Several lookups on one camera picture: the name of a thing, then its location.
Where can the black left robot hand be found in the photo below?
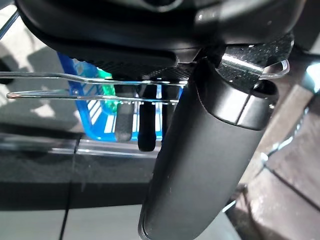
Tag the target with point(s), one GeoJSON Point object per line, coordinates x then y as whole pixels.
{"type": "Point", "coordinates": [207, 150]}

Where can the green soda bottle yellow cap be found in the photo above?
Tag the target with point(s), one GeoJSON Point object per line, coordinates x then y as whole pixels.
{"type": "Point", "coordinates": [108, 97]}

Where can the blue plastic shopping basket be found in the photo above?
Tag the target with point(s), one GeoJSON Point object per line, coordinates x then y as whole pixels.
{"type": "Point", "coordinates": [85, 117]}

